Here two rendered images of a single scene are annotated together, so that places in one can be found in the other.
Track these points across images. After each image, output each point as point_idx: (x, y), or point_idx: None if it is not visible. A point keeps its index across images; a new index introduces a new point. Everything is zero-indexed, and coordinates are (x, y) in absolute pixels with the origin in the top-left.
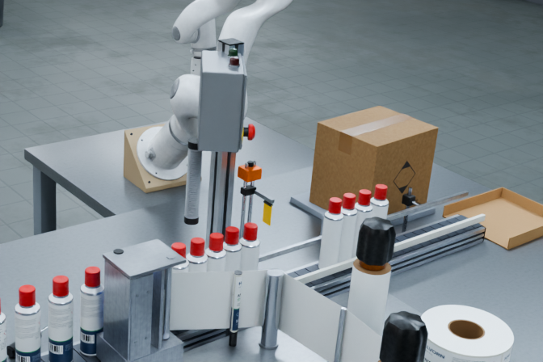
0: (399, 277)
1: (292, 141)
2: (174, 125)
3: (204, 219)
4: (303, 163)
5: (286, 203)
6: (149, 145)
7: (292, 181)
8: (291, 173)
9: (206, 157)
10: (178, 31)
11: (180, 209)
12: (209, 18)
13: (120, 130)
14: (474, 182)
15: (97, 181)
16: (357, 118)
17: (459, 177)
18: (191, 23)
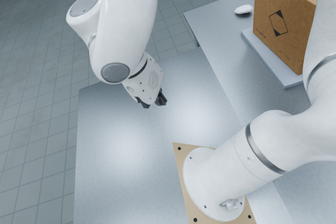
0: None
1: (158, 63)
2: (299, 165)
3: (335, 176)
4: (201, 65)
5: (286, 92)
6: (216, 200)
7: (237, 79)
8: (220, 76)
9: (169, 132)
10: (121, 65)
11: (308, 196)
12: None
13: (75, 199)
14: None
15: None
16: None
17: None
18: (145, 30)
